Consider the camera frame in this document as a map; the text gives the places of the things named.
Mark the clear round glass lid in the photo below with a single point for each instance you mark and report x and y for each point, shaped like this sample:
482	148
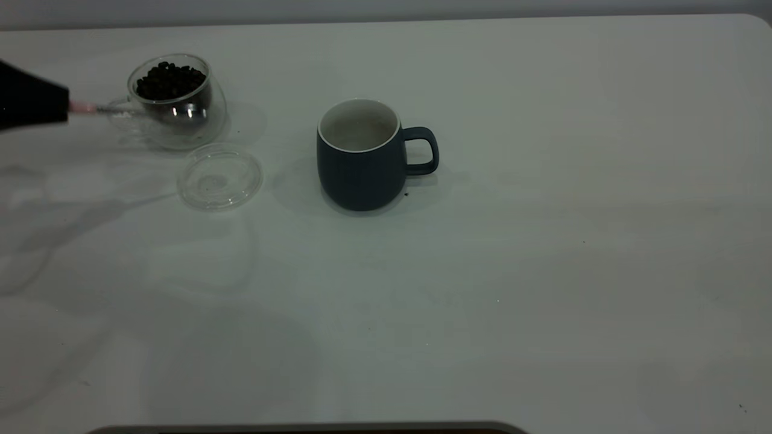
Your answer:
220	178

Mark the dark blue-grey ceramic mug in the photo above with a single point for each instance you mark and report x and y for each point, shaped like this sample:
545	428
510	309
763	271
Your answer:
362	181

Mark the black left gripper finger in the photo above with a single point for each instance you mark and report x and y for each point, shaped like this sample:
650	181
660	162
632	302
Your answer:
30	102

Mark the clear double-wall glass cup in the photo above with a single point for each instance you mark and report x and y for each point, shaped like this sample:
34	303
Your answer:
181	138

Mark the pile of coffee beans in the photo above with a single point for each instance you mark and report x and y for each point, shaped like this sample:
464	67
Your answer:
170	81

